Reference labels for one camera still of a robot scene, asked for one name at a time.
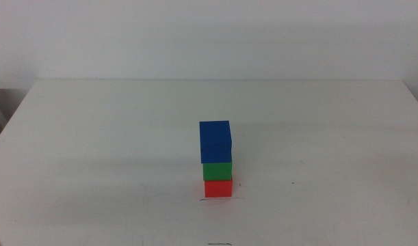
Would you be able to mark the red cube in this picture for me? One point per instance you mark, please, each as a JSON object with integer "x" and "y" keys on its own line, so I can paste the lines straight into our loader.
{"x": 218, "y": 189}

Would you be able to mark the green cube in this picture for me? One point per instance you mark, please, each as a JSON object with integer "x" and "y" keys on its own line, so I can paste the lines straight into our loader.
{"x": 217, "y": 171}

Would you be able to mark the blue cube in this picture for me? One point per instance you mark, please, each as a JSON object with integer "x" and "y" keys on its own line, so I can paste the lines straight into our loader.
{"x": 215, "y": 141}

